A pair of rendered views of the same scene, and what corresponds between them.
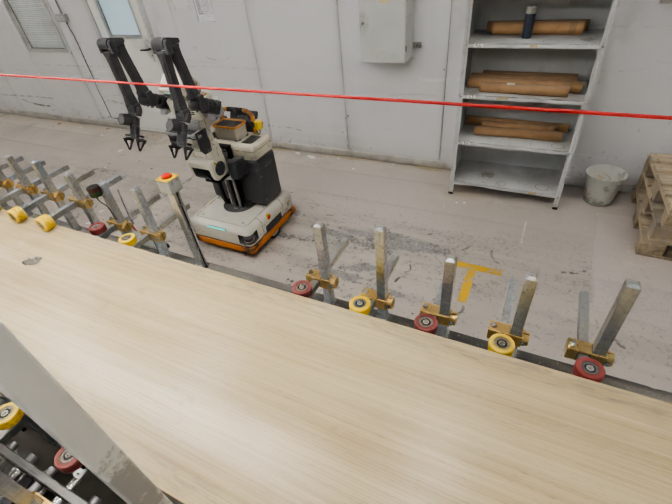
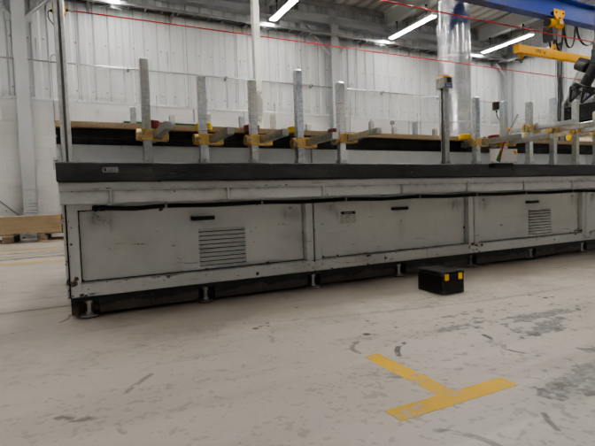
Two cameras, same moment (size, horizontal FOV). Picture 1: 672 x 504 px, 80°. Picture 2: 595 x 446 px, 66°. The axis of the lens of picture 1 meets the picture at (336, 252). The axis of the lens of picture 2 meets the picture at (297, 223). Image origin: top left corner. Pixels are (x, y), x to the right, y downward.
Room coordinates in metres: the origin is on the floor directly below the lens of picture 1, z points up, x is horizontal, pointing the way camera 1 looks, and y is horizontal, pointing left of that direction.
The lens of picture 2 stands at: (2.41, -2.13, 0.52)
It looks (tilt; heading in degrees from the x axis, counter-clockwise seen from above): 3 degrees down; 124
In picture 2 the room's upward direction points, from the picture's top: 2 degrees counter-clockwise
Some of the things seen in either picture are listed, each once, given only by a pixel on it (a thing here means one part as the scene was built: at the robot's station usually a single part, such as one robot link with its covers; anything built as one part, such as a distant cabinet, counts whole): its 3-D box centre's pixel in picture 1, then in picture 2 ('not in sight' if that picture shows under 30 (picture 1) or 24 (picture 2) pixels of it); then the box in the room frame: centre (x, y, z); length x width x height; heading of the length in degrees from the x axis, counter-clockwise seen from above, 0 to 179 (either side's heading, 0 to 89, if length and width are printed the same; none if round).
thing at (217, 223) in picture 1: (244, 214); not in sight; (2.91, 0.74, 0.16); 0.67 x 0.64 x 0.25; 150
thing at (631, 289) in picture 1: (605, 337); (145, 113); (0.74, -0.81, 0.92); 0.04 x 0.04 x 0.48; 60
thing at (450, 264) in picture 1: (445, 306); (253, 128); (0.99, -0.38, 0.87); 0.04 x 0.04 x 0.48; 60
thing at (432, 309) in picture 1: (438, 314); (258, 140); (1.00, -0.36, 0.81); 0.14 x 0.06 x 0.05; 60
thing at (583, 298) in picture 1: (582, 336); (158, 133); (0.82, -0.81, 0.82); 0.43 x 0.03 x 0.04; 150
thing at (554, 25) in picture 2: not in sight; (553, 34); (1.76, 6.20, 2.95); 0.34 x 0.26 x 0.49; 60
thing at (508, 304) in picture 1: (505, 319); (215, 138); (0.95, -0.60, 0.81); 0.43 x 0.03 x 0.04; 150
